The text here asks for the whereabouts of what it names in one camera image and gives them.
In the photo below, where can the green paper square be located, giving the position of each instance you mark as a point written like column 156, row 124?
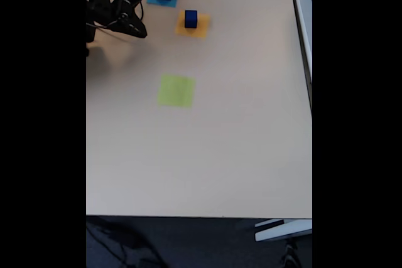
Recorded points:
column 176, row 92

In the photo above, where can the white adjacent table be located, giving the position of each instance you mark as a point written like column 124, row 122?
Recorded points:
column 303, row 20

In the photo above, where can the orange paper square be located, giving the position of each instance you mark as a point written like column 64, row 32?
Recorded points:
column 202, row 29

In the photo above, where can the medium blue cube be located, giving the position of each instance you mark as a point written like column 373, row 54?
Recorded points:
column 190, row 20

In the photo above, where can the white table foot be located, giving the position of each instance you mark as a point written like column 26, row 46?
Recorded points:
column 282, row 232

